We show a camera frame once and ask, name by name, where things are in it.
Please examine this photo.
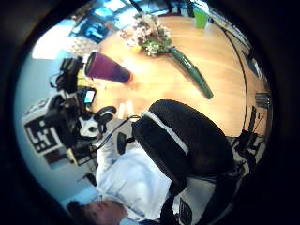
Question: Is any thin black glove cable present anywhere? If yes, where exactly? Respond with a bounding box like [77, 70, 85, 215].
[96, 114, 141, 150]

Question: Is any black cable on table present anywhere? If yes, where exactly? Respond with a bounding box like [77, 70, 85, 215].
[215, 21, 251, 132]

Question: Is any white marker cube left glove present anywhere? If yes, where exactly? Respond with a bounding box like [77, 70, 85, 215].
[22, 97, 68, 157]

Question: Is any green cup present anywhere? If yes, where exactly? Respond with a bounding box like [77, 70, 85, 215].
[192, 7, 210, 30]

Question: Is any black ribbed box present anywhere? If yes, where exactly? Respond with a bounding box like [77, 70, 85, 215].
[254, 91, 272, 110]

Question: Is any small device with lit screen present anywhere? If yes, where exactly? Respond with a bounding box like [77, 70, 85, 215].
[82, 88, 98, 106]

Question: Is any the person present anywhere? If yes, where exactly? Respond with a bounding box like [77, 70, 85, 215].
[66, 117, 191, 225]

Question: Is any flower bouquet in green wrap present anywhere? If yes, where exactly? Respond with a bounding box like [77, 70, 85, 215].
[120, 12, 215, 100]

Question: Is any purple cone vase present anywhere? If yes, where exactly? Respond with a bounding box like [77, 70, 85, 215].
[82, 51, 134, 85]

